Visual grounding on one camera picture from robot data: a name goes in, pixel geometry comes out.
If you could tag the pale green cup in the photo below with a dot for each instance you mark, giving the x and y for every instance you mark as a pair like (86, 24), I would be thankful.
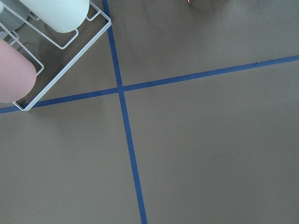
(62, 16)

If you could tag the pink cup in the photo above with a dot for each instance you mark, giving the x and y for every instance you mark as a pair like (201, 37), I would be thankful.
(17, 74)

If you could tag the grey cup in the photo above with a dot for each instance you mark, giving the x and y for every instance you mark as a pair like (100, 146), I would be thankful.
(8, 19)

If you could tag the white wire rack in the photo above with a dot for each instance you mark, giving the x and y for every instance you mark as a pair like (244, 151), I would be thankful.
(52, 53)

